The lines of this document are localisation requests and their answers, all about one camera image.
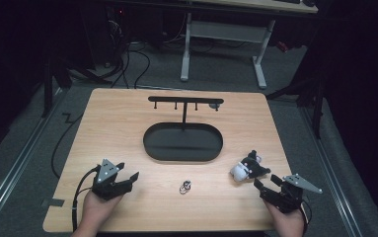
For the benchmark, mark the grey tape strip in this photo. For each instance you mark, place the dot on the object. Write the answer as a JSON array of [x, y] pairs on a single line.
[[53, 202]]

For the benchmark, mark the small red object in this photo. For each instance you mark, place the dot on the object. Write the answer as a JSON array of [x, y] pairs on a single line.
[[282, 46]]

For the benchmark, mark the black keyboard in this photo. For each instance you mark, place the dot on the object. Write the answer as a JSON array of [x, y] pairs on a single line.
[[287, 1]]

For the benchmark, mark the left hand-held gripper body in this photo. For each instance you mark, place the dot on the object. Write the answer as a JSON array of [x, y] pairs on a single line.
[[106, 189]]

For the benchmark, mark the black key rack with tray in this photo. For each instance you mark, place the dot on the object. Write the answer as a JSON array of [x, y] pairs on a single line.
[[183, 143]]

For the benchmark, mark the dark metal stand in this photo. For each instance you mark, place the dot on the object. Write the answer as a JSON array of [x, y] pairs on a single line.
[[316, 105], [50, 85]]

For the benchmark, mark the person's left hand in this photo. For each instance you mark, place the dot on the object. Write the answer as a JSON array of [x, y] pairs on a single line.
[[97, 209]]

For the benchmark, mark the small grey hanging charm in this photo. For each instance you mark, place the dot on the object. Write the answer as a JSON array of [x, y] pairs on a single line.
[[214, 106]]

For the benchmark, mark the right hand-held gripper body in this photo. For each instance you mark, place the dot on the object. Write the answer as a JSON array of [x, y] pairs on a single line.
[[287, 199]]

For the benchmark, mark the grey desk frame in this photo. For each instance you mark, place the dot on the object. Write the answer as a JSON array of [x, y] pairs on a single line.
[[229, 31]]

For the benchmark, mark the person's right hand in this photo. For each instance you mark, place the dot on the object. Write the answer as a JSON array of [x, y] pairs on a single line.
[[288, 223]]

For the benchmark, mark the metal floor rail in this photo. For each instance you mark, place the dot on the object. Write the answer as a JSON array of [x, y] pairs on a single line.
[[333, 177], [15, 168]]

